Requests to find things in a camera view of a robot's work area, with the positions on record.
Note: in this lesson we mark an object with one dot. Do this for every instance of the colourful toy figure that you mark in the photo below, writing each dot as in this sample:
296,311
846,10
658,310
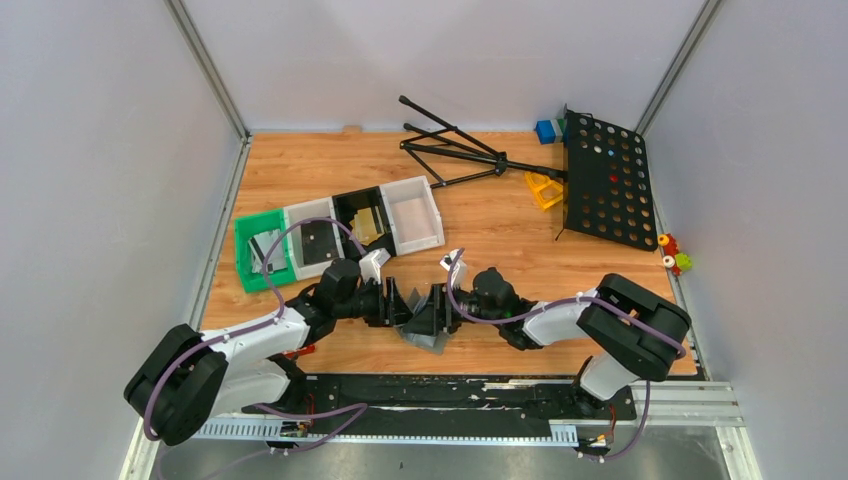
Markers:
673,258

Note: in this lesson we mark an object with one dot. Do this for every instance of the white empty bin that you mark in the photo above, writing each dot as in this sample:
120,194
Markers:
413,215

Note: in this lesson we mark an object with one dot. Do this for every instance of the black folding stand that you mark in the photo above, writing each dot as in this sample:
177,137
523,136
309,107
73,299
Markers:
452,142

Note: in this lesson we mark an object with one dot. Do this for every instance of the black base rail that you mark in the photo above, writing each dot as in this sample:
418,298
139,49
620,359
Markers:
449,405

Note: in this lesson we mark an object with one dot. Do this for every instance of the blue toy block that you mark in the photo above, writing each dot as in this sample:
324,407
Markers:
550,131

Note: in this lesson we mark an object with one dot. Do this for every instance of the black card in bin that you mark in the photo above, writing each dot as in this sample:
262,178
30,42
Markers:
318,243

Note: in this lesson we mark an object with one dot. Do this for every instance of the gold cards in bin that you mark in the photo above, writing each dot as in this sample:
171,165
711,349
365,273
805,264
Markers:
367,225

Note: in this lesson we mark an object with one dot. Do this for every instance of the white bin with black card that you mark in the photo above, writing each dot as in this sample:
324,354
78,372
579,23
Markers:
294,213

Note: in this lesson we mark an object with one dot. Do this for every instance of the yellow toy frame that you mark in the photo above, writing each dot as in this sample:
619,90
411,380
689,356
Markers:
546,192

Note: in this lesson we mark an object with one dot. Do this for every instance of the red toy window block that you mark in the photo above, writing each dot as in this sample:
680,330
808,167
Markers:
294,355

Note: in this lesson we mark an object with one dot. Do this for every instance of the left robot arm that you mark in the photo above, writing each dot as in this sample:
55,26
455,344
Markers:
191,376

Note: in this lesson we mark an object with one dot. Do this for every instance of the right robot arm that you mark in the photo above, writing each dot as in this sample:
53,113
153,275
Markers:
640,333

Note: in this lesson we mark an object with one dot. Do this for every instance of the green plastic bin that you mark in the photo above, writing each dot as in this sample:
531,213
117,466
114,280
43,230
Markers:
244,228

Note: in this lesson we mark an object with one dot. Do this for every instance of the silver cards in bin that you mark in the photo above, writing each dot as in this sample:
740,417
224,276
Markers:
263,257

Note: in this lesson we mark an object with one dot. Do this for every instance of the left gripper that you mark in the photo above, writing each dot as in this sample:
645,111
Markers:
397,309

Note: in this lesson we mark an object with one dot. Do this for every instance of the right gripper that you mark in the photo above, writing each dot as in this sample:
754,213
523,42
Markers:
432,316

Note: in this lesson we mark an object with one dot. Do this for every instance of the grey card holder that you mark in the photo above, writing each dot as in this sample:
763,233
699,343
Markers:
433,321

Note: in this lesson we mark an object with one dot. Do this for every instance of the black perforated tray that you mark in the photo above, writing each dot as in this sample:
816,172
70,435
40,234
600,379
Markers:
608,188

